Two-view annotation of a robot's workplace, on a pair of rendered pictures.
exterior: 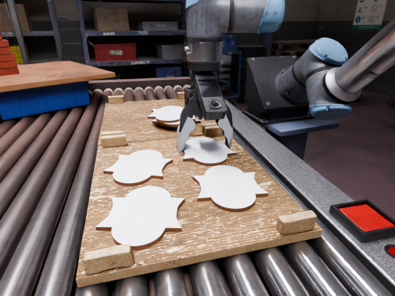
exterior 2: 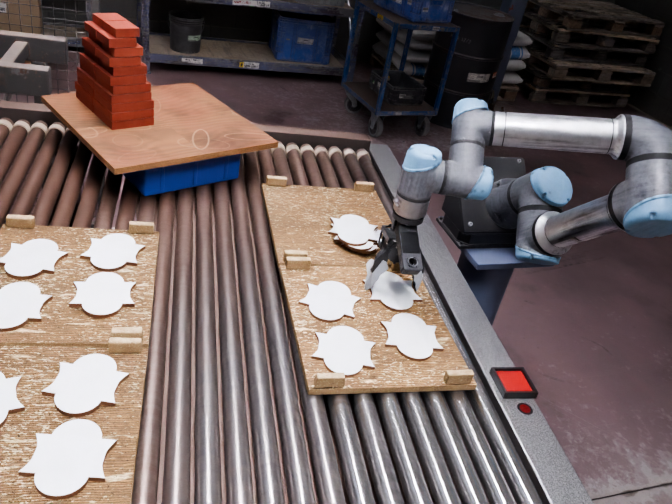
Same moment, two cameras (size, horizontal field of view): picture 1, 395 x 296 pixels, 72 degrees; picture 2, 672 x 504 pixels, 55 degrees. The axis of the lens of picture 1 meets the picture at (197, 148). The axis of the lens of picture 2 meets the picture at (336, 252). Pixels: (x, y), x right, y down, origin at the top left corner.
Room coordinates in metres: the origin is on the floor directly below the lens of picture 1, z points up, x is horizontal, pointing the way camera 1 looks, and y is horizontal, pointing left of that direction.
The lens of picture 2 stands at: (-0.64, 0.20, 1.80)
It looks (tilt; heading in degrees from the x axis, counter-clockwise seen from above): 32 degrees down; 357
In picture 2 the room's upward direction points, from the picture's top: 12 degrees clockwise
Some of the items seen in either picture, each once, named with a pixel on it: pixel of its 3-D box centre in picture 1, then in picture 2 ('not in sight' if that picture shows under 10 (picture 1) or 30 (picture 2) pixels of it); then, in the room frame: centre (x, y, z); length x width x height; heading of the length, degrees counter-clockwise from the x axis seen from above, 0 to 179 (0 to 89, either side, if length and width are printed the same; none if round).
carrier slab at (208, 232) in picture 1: (181, 180); (369, 322); (0.48, 0.03, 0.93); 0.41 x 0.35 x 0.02; 15
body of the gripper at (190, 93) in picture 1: (203, 89); (401, 234); (0.62, -0.01, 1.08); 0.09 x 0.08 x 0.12; 15
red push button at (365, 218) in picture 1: (364, 219); (513, 383); (0.36, -0.28, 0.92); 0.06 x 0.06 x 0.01; 13
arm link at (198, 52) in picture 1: (203, 53); (409, 204); (0.62, -0.01, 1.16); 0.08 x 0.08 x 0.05
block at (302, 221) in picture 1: (296, 222); (458, 376); (0.32, -0.15, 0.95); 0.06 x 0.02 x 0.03; 105
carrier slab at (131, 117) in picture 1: (157, 117); (332, 224); (0.88, 0.14, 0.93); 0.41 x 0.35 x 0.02; 14
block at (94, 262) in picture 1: (109, 258); (330, 380); (0.25, 0.11, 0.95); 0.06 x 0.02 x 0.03; 105
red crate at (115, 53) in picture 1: (114, 51); not in sight; (4.84, 1.39, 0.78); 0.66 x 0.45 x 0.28; 111
